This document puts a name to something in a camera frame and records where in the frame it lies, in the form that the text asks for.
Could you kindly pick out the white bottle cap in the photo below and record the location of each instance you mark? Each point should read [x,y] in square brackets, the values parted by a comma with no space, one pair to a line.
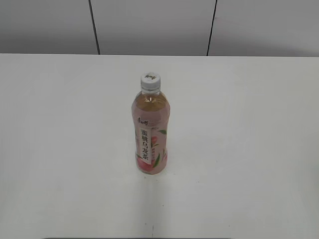
[150,81]

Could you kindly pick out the pink oolong tea bottle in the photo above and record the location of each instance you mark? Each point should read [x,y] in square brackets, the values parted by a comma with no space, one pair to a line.
[150,112]

